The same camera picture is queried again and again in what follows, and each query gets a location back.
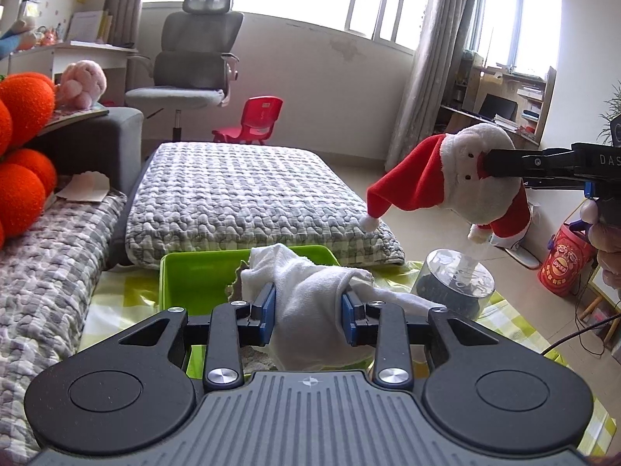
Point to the grey quilted sofa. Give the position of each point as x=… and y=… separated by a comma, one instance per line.
x=53, y=272

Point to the person's right hand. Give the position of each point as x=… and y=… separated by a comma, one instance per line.
x=611, y=252

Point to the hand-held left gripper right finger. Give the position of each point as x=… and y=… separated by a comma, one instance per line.
x=350, y=319

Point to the white desk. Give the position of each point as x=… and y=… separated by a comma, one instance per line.
x=73, y=56

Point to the grey office chair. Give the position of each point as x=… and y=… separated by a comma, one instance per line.
x=194, y=68

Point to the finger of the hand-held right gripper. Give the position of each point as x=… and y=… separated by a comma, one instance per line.
x=529, y=165

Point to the grey knitted cushion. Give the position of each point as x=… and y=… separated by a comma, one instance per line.
x=242, y=194

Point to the pink plush toy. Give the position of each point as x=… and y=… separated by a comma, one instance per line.
x=82, y=82

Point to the red plastic child chair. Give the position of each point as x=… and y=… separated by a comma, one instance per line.
x=257, y=116

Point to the flat board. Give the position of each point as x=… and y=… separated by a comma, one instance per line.
x=73, y=119

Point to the green potted plant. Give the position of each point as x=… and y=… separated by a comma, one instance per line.
x=612, y=107

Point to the yellow-green checkered tablecloth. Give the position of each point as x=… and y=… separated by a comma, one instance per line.
x=121, y=296

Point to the beige curtain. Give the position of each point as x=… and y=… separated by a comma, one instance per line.
x=432, y=58
x=128, y=0

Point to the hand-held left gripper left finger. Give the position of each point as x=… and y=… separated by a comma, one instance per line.
x=267, y=313

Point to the red printed bucket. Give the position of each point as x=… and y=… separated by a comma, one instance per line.
x=565, y=262

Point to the green plastic tray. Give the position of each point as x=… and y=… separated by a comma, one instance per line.
x=199, y=281

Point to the black laptop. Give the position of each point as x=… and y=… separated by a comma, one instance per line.
x=497, y=107

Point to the yellow canister with clear lid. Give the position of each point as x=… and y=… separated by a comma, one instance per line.
x=451, y=286

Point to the white cloth plush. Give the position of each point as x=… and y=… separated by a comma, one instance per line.
x=305, y=301

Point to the wooden shelf unit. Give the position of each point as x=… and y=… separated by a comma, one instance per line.
x=514, y=87

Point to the red and white santa plush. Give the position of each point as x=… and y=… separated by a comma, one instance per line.
x=465, y=174

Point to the blue plush toy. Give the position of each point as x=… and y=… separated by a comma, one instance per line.
x=14, y=34

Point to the row of books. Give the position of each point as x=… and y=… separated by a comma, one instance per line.
x=87, y=26

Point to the white paper sheet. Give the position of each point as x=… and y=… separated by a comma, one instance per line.
x=82, y=187

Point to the orange carrot plush pillow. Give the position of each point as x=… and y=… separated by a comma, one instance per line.
x=19, y=189

